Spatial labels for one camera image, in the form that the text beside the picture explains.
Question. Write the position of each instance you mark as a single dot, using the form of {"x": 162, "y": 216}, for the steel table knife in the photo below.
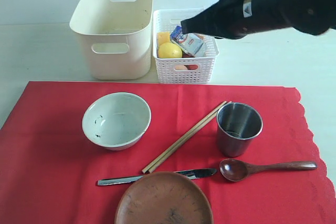
{"x": 190, "y": 174}

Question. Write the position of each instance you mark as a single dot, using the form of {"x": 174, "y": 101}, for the cream plastic bin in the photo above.
{"x": 115, "y": 37}

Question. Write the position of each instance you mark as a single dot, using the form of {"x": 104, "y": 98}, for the red sausage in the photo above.
{"x": 189, "y": 66}

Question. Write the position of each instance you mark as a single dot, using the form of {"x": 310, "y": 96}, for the yellow cheese wedge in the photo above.
{"x": 163, "y": 37}

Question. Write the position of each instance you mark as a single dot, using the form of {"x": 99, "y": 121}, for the dark wooden spoon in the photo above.
{"x": 235, "y": 170}

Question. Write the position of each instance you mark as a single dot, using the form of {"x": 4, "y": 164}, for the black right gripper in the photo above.
{"x": 234, "y": 19}

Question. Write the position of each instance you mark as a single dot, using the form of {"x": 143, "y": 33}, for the white woven plastic basket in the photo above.
{"x": 167, "y": 20}

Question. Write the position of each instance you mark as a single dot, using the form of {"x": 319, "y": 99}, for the blue white milk carton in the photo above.
{"x": 191, "y": 44}

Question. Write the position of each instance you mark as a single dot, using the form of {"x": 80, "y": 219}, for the white enamel bowl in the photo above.
{"x": 116, "y": 121}

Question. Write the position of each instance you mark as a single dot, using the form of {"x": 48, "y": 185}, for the stainless steel cup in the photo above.
{"x": 237, "y": 125}

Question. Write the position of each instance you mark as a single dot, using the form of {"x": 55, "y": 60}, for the yellow lemon with sticker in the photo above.
{"x": 169, "y": 50}

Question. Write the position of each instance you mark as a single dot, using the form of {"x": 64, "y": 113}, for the brown wooden plate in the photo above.
{"x": 164, "y": 197}

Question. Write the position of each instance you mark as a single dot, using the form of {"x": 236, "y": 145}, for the brown egg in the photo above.
{"x": 180, "y": 68}

